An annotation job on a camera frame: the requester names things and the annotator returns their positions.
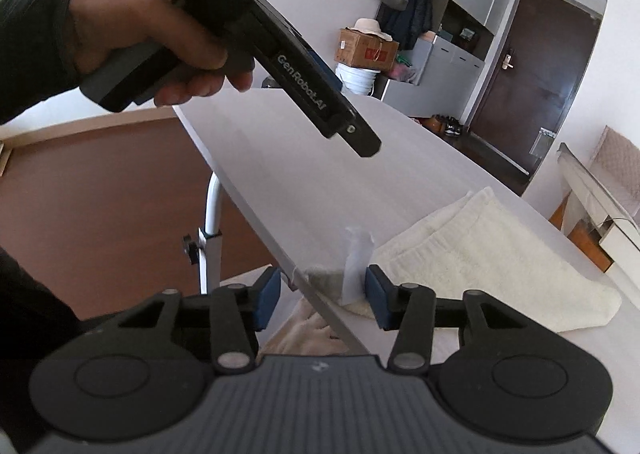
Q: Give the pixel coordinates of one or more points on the person's left forearm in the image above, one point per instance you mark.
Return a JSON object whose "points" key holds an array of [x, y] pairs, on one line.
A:
{"points": [[30, 43]]}

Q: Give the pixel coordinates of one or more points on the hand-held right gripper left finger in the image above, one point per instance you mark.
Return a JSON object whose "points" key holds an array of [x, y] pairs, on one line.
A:
{"points": [[267, 299]]}

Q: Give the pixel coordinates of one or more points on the white plastic bucket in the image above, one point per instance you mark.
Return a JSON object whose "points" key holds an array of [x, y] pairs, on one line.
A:
{"points": [[357, 79]]}

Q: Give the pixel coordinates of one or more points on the cream towel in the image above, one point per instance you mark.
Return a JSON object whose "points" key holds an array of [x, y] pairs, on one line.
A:
{"points": [[490, 259]]}

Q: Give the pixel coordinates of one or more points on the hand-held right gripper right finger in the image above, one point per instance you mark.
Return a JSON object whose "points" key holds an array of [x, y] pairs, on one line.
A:
{"points": [[377, 296]]}

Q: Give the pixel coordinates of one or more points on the dark brown door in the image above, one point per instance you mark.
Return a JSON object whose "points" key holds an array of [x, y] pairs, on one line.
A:
{"points": [[530, 83]]}

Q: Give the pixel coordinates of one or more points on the grey hallway cabinet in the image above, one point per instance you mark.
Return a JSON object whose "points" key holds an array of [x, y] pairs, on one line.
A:
{"points": [[465, 8]]}

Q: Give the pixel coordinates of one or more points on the white metal table leg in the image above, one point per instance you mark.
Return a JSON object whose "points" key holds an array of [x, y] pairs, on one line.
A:
{"points": [[211, 214]]}

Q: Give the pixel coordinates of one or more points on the straw hat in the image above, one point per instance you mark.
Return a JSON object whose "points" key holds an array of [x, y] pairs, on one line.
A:
{"points": [[370, 28]]}

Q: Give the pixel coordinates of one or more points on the person's left hand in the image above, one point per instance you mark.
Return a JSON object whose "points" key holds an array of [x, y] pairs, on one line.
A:
{"points": [[130, 13]]}

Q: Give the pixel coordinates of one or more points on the pile of colourful cloths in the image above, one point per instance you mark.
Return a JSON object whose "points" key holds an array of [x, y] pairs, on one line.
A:
{"points": [[402, 72]]}

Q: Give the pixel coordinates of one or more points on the metal wall box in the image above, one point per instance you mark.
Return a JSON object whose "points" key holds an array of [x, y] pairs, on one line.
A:
{"points": [[542, 143]]}

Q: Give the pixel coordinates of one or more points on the brown shoe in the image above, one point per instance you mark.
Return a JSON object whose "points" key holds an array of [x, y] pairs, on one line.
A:
{"points": [[433, 122]]}

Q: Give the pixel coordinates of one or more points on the person's dark clothing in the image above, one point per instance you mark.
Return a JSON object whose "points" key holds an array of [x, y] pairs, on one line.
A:
{"points": [[30, 294]]}

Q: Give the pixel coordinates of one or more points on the beige quilted chair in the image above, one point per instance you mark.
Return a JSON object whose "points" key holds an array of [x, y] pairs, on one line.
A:
{"points": [[617, 153]]}

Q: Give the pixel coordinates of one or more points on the black sneaker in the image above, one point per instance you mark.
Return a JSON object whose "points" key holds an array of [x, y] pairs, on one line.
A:
{"points": [[455, 126]]}

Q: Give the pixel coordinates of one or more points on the white glass-topped dining table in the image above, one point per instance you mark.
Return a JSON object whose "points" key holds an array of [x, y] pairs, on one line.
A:
{"points": [[600, 214]]}

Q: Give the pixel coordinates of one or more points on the dark jacket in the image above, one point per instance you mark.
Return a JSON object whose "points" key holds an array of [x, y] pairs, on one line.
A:
{"points": [[417, 8]]}

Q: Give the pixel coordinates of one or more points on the red-printed cardboard box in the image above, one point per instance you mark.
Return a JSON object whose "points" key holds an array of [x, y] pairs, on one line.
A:
{"points": [[367, 51]]}

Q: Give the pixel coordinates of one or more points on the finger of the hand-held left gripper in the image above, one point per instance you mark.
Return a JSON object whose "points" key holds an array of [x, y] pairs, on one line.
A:
{"points": [[362, 138], [325, 67]]}

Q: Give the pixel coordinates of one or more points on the silver door lock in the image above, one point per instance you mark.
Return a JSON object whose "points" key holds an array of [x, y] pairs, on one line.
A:
{"points": [[507, 58]]}

